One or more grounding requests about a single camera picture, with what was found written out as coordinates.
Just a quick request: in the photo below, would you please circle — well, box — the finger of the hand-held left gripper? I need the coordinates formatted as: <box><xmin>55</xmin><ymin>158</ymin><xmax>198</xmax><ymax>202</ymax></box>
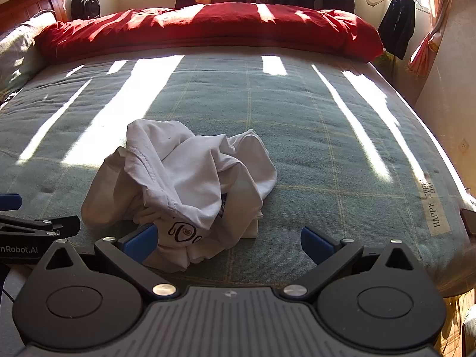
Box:
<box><xmin>0</xmin><ymin>193</ymin><xmax>22</xmax><ymax>211</ymax></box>
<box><xmin>0</xmin><ymin>214</ymin><xmax>81</xmax><ymax>239</ymax></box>

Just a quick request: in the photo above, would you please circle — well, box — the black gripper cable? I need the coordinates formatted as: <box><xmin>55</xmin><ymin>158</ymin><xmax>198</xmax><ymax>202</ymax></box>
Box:
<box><xmin>0</xmin><ymin>264</ymin><xmax>15</xmax><ymax>303</ymax></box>

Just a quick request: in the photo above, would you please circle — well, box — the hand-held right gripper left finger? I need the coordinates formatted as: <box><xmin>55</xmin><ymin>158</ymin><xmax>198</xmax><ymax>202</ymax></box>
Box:
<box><xmin>36</xmin><ymin>224</ymin><xmax>178</xmax><ymax>300</ymax></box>

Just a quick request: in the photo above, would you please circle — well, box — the red quilt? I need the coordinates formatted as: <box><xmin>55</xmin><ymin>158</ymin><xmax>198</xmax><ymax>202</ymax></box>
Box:
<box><xmin>34</xmin><ymin>2</ymin><xmax>384</xmax><ymax>64</ymax></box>

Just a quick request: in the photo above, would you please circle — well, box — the wooden headboard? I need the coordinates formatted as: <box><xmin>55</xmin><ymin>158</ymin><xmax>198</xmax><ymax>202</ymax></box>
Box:
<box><xmin>0</xmin><ymin>0</ymin><xmax>68</xmax><ymax>36</ymax></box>

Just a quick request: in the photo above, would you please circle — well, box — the black garment on hanger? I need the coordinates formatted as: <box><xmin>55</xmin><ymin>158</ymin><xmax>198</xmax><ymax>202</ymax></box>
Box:
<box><xmin>377</xmin><ymin>0</ymin><xmax>416</xmax><ymax>60</ymax></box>

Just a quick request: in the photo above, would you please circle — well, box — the dark brown flat object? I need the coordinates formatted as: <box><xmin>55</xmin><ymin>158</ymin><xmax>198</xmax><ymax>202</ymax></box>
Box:
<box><xmin>460</xmin><ymin>208</ymin><xmax>476</xmax><ymax>236</ymax></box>

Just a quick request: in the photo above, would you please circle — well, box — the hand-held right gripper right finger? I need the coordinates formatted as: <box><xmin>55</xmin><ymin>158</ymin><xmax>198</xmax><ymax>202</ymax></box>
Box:
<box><xmin>281</xmin><ymin>225</ymin><xmax>424</xmax><ymax>300</ymax></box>

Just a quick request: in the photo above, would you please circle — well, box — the grey-green pillow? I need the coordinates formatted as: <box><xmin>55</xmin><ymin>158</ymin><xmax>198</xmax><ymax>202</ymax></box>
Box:
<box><xmin>0</xmin><ymin>9</ymin><xmax>56</xmax><ymax>101</ymax></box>

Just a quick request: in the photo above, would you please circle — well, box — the orange curtain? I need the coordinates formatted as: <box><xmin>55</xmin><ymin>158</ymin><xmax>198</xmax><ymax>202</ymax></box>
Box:
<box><xmin>408</xmin><ymin>0</ymin><xmax>454</xmax><ymax>77</ymax></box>

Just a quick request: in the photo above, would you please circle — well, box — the green plaid bed sheet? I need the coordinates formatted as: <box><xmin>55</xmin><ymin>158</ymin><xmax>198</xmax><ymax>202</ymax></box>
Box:
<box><xmin>0</xmin><ymin>46</ymin><xmax>471</xmax><ymax>298</ymax></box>

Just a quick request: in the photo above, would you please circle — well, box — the white printed t-shirt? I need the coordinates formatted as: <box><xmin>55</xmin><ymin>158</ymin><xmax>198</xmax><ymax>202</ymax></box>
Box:
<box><xmin>81</xmin><ymin>119</ymin><xmax>278</xmax><ymax>273</ymax></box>

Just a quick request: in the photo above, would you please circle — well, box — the black backpack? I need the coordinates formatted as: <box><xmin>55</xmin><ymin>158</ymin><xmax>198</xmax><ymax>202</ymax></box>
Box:
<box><xmin>71</xmin><ymin>0</ymin><xmax>101</xmax><ymax>20</ymax></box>

